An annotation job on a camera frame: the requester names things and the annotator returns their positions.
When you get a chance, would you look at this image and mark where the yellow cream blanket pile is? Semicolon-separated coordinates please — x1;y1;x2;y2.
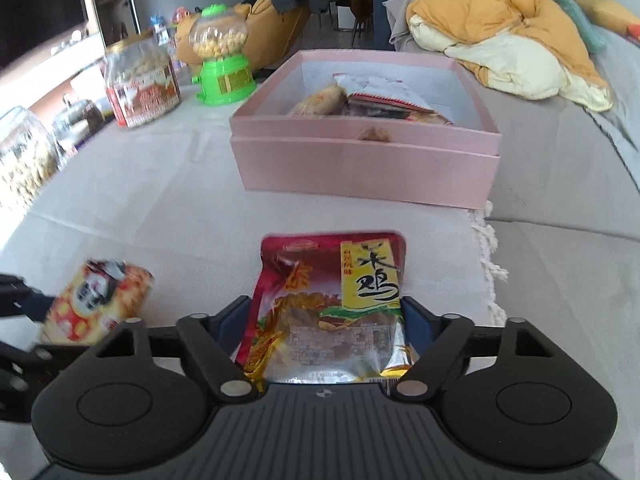
406;0;613;113

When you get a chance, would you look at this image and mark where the large nut jar gold lid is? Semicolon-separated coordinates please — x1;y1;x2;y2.
104;30;181;128

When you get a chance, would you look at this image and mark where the red chicken snack pouch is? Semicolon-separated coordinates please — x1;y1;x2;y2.
236;232;413;384

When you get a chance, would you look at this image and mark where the green gumball candy dispenser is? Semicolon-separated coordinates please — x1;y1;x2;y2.
189;4;256;106

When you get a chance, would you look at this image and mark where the clear plastic jar left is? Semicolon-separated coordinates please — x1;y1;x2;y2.
1;106;61;211

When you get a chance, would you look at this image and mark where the red yellow rice cracker bag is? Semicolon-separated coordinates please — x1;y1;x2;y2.
39;260;154;344

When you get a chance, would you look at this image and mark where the pink cardboard box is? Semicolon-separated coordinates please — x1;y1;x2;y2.
230;49;501;209

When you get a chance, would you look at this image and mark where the orange bean bag cushion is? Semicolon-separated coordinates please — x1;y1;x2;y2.
175;0;311;75

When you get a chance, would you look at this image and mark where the white silver snack bag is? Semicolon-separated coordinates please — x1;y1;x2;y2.
333;73;436;113

